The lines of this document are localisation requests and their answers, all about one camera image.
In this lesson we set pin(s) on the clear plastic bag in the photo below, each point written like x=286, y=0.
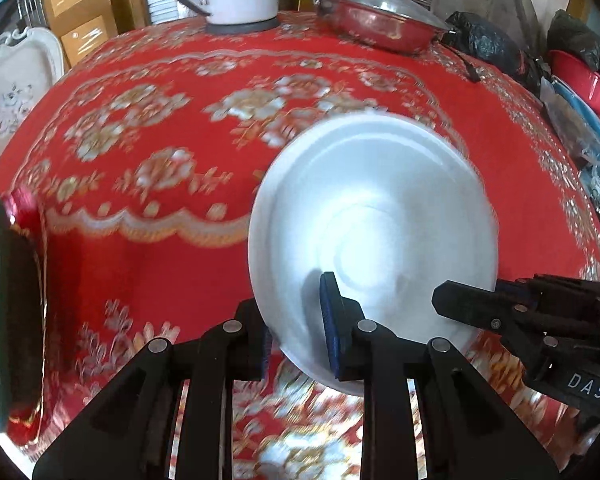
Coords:
x=575, y=134

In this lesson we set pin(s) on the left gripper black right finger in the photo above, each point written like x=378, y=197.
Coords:
x=425, y=406

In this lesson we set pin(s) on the red plastic basin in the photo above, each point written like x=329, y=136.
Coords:
x=577, y=76

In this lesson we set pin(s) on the white ceramic bowl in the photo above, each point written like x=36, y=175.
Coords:
x=387, y=206

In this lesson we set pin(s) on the red floral tablecloth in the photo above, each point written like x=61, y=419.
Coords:
x=145, y=159

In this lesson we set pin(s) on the white ornate chair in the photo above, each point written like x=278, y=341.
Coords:
x=31, y=62

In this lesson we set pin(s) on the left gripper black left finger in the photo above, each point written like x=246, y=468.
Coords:
x=168, y=412

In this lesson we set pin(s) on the black plastic bag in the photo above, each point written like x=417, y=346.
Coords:
x=474, y=35

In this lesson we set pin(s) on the red glass scalloped bowl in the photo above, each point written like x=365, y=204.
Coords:
x=26, y=314

